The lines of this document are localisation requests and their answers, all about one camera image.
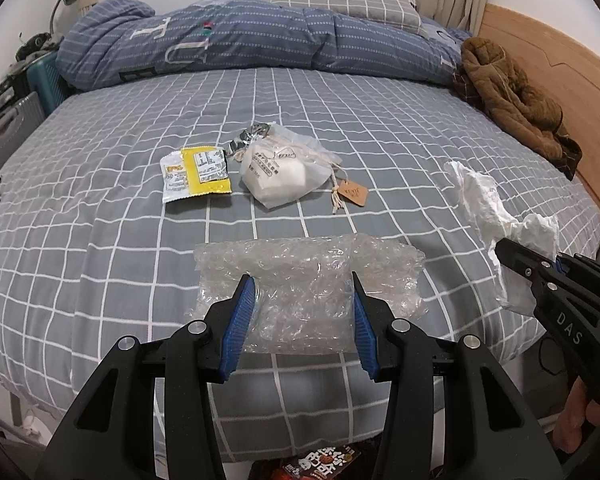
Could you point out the bed with grey grid sheet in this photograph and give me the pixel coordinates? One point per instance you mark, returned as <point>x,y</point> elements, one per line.
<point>130,260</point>

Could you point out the brown padded jacket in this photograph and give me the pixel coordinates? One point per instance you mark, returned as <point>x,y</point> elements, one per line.
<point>510,95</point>

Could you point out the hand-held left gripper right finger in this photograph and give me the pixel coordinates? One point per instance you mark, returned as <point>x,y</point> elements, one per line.
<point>365,330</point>

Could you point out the blue printed pillow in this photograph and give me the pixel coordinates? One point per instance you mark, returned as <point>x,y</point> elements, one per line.
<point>445,32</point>

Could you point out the clear bubble wrap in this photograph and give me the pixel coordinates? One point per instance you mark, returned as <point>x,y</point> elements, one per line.
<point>305,280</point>

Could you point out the white tissue paper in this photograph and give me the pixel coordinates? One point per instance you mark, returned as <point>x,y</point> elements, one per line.
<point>480,200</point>

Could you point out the pile of assorted items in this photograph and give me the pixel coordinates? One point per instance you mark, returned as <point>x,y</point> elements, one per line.
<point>25,55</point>

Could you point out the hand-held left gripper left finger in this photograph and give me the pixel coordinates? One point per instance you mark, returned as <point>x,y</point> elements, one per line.
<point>237,325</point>

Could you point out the trash bin with black liner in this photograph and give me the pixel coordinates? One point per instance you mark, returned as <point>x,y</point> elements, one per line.
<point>262,471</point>

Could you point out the person's right hand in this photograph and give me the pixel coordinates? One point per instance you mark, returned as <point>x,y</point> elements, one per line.
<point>572,420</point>

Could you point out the grey suitcase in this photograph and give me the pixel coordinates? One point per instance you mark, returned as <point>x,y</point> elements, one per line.
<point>7,125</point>

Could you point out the grey grid pillow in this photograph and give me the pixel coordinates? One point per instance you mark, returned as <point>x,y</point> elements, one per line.
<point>340,0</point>

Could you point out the black printed box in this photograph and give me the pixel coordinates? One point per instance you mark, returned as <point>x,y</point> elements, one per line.
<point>320,462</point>

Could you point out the teal suitcase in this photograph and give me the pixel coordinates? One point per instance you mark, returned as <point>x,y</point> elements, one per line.
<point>50,82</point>

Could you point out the wooden headboard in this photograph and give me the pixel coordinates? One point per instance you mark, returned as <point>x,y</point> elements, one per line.
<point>570,85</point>

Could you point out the blue printed quilt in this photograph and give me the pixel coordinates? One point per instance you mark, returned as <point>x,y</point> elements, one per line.
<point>260,40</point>

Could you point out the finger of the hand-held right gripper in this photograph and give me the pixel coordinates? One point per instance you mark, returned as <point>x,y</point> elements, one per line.
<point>590,275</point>
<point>522,260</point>

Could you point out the yellow snack packet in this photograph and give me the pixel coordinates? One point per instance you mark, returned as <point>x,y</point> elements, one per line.
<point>195,170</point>

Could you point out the silver foil wrapper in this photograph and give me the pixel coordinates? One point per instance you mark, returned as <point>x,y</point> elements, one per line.
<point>240,140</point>

